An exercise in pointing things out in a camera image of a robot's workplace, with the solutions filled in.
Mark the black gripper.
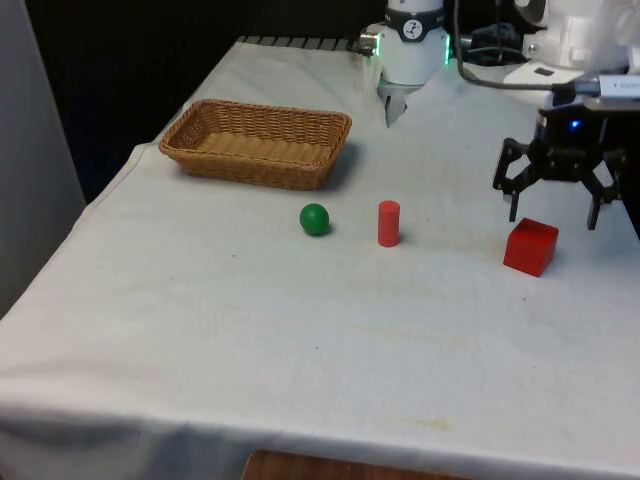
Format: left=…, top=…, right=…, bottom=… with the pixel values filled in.
left=492, top=103, right=629, bottom=231

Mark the red cylinder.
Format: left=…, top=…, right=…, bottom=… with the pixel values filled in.
left=377, top=200, right=401, bottom=248

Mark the wicker basket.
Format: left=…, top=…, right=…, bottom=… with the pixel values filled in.
left=158, top=98, right=353, bottom=192

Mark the red cube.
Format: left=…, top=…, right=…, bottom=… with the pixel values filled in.
left=502, top=217, right=560, bottom=278

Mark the green ball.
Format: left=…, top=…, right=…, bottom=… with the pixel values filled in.
left=299, top=202, right=331, bottom=237

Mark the grey cable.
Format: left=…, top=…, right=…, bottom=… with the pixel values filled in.
left=452, top=49, right=601, bottom=96

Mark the black cable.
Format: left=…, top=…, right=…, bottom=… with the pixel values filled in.
left=452, top=0, right=531, bottom=69

